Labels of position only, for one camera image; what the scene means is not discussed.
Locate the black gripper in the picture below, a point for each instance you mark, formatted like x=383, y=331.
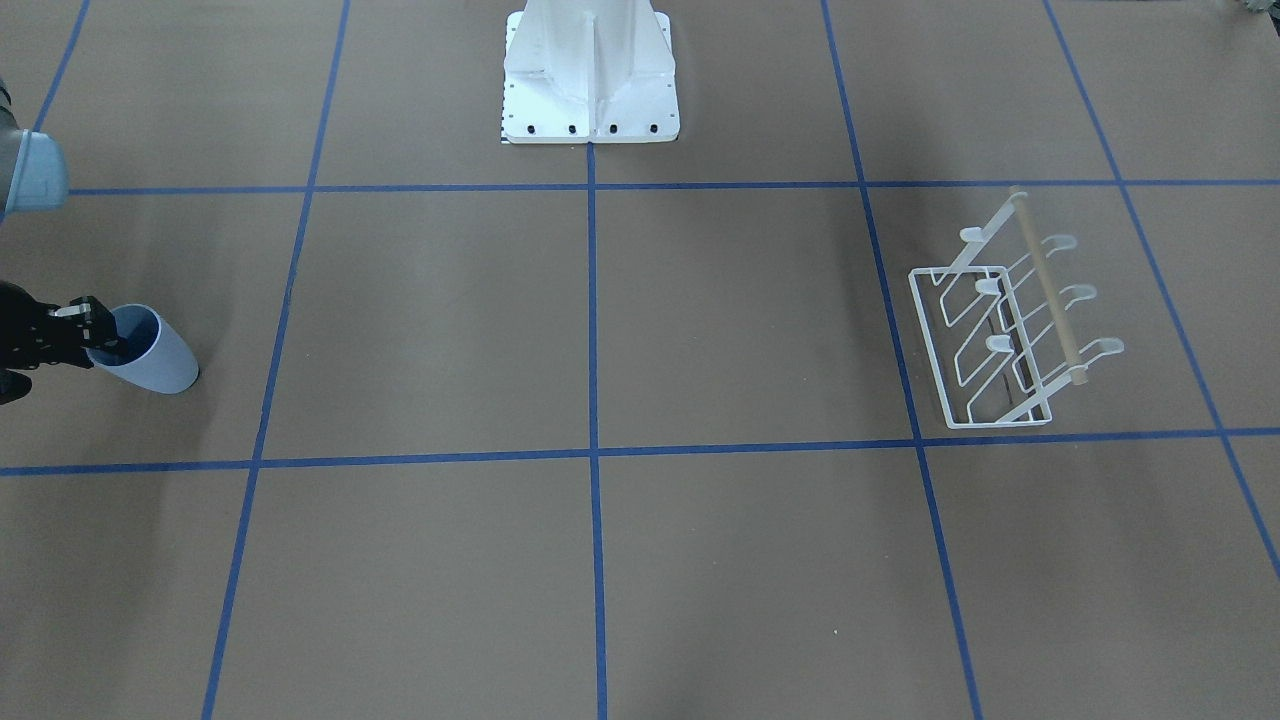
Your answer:
x=22, y=327

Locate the light blue plastic cup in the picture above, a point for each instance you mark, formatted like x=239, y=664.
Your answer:
x=153, y=355

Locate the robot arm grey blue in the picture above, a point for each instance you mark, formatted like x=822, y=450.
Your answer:
x=34, y=177

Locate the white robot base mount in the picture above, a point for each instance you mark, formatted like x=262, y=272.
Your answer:
x=589, y=72

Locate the white wire cup holder rack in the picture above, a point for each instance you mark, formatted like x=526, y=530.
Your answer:
x=996, y=325

